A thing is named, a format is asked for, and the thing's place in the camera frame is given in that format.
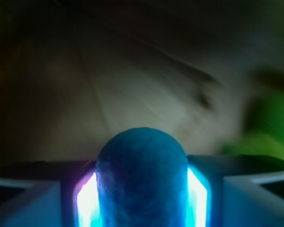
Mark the green fuzzy plush toy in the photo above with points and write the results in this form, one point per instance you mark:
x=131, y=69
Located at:
x=263, y=125

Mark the blue foam ball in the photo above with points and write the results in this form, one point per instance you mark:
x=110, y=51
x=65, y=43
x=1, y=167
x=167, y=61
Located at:
x=142, y=180

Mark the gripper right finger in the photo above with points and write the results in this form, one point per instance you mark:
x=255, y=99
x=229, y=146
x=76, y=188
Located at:
x=235, y=191

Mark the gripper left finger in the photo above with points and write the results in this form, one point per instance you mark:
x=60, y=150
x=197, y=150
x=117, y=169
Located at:
x=48, y=194

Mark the brown paper bag tray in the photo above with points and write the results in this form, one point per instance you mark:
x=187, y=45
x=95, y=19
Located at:
x=73, y=73

